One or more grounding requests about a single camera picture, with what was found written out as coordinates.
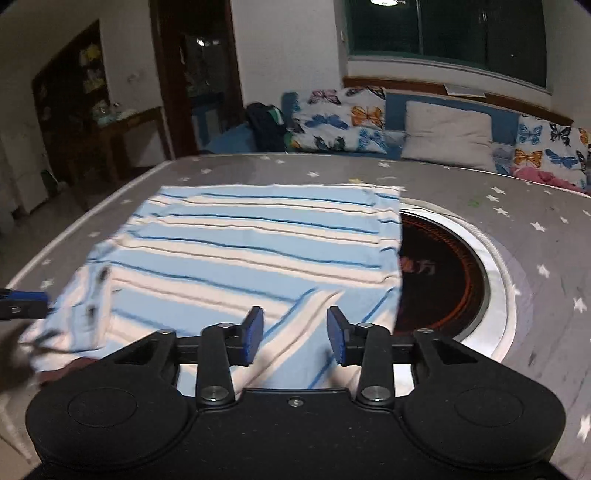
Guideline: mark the dark wooden shelf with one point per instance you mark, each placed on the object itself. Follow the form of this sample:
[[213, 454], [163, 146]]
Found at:
[[67, 92]]

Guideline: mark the round induction cooktop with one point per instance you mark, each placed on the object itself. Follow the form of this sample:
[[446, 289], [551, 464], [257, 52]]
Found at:
[[455, 281]]

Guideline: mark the blue sofa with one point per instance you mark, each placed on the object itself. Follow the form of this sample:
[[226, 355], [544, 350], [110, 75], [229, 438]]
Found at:
[[504, 123]]

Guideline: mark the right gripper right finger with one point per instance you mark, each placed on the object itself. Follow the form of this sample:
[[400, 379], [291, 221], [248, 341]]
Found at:
[[338, 332]]

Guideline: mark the wooden side table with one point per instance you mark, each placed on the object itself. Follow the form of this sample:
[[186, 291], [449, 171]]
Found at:
[[109, 141]]

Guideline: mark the white refrigerator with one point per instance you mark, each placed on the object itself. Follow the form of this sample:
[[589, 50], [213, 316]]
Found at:
[[26, 157]]

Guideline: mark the butterfly pillow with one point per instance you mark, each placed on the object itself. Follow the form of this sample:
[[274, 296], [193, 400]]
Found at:
[[336, 121], [559, 149]]

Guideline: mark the grey star tablecloth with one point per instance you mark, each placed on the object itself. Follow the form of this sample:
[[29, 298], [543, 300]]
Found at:
[[542, 233]]

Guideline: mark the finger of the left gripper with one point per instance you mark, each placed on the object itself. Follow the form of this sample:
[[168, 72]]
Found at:
[[16, 304]]

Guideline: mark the book on window ledge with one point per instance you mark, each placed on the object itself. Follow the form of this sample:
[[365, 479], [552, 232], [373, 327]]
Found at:
[[464, 92]]

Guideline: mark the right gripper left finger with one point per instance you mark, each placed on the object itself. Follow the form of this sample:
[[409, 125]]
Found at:
[[251, 334]]

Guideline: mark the left butterfly pillow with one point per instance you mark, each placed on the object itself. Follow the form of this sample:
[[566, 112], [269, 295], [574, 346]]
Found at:
[[336, 121]]

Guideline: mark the plain white pillow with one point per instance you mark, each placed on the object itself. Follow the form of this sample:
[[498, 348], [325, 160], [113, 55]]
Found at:
[[448, 136]]

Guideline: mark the black backpack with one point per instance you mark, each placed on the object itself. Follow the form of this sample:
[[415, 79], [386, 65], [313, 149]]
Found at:
[[268, 127]]

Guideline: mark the right butterfly pillow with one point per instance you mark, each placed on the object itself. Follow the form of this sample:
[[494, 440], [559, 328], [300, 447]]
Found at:
[[559, 149]]

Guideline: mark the blue striped knit garment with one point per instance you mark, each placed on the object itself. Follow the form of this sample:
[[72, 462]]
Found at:
[[192, 257]]

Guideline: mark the dark green window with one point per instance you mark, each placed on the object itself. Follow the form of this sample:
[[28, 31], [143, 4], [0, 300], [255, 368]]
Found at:
[[503, 37]]

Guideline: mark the pink cloth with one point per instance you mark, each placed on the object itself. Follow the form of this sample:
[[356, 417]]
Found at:
[[536, 175]]

